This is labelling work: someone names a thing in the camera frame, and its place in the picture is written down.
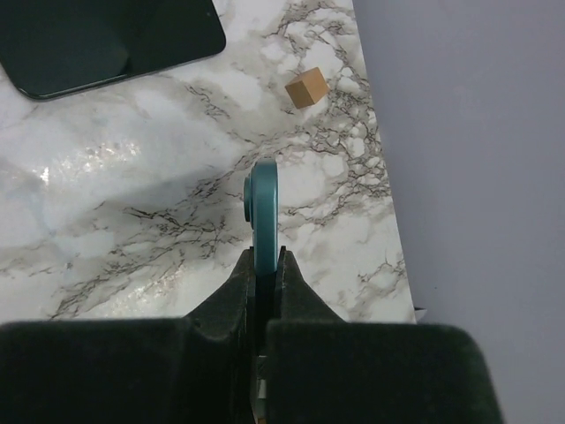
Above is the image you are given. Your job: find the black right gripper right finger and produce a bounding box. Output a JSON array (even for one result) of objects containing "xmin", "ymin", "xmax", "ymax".
[{"xmin": 266, "ymin": 250, "xmax": 503, "ymax": 423}]

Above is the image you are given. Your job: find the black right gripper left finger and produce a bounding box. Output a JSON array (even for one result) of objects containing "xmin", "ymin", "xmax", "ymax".
[{"xmin": 1, "ymin": 251, "xmax": 255, "ymax": 423}]

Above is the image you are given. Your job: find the teal phone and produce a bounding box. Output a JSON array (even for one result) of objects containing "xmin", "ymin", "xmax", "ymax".
[{"xmin": 244, "ymin": 158, "xmax": 278, "ymax": 277}]

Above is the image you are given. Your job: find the black phone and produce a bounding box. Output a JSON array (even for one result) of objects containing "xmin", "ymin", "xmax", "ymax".
[{"xmin": 1, "ymin": 0, "xmax": 226, "ymax": 101}]

